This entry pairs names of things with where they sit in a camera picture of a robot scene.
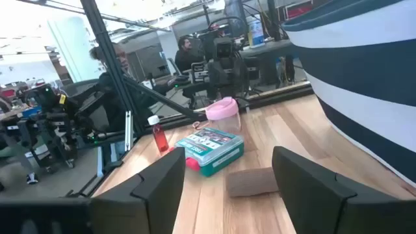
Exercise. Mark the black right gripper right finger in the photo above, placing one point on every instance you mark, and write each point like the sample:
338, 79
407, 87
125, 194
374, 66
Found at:
318, 201

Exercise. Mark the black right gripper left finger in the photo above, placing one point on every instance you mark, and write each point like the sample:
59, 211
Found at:
156, 195

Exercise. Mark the red bottle with white cap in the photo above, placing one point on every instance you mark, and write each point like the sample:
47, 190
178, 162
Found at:
160, 136

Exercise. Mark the green first aid kit box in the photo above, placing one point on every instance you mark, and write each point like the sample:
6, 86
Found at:
211, 152

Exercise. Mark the tan elastic bandage roll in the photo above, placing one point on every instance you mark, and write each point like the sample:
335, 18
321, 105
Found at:
250, 182

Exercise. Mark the clear cup with pink lid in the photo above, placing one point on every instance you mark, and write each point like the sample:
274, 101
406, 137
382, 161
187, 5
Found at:
222, 109

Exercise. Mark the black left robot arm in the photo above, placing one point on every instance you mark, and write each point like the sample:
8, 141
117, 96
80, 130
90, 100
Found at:
227, 71

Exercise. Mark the navy white striped fabric basket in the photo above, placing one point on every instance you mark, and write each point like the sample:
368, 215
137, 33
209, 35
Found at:
357, 71

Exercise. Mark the person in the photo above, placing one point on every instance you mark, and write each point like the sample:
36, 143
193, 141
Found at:
187, 60
113, 107

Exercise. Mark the black robot on rolling stand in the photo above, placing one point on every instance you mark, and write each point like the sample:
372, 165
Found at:
52, 120

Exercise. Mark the white wipes canister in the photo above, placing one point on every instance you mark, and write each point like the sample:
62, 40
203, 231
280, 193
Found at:
256, 34

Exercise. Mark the silver metal bracket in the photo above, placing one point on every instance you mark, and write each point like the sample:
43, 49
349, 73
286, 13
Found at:
129, 130

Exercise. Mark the black diagonal frame brace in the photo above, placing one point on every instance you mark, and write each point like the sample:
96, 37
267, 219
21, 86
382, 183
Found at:
162, 99

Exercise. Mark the black aluminium frame post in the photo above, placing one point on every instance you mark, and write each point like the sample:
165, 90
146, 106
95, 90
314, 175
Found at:
107, 52

